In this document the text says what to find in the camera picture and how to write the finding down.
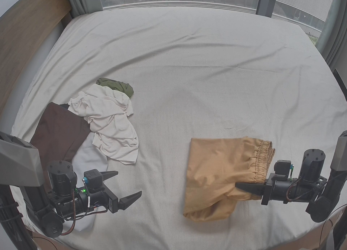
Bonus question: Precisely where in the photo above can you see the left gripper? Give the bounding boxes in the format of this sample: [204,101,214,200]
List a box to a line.
[76,170,142,214]

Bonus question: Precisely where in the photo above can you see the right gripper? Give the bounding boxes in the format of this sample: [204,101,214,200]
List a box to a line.
[235,179,291,206]

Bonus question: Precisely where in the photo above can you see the tan shorts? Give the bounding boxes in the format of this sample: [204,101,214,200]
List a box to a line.
[183,136,277,222]

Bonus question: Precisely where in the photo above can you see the bed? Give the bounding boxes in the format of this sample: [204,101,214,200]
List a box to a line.
[0,0,347,250]

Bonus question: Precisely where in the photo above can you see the pale grey garment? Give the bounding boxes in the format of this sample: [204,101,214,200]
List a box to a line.
[71,134,109,232]

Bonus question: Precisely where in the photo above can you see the cream garment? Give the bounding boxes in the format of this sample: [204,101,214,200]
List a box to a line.
[67,84,140,165]

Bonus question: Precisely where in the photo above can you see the dark brown garment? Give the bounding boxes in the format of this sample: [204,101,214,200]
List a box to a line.
[29,102,91,182]

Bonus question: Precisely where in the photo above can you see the olive green garment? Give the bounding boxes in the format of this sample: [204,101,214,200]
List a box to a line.
[96,78,134,98]

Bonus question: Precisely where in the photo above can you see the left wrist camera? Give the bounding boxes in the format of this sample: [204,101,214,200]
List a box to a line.
[82,169,104,193]

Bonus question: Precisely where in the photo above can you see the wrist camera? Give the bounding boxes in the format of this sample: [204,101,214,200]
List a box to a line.
[82,169,104,193]
[273,159,295,181]

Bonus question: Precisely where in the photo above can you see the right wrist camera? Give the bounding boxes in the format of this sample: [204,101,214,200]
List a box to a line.
[273,159,295,181]

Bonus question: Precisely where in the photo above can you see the black cable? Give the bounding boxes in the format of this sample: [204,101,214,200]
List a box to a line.
[319,205,347,250]

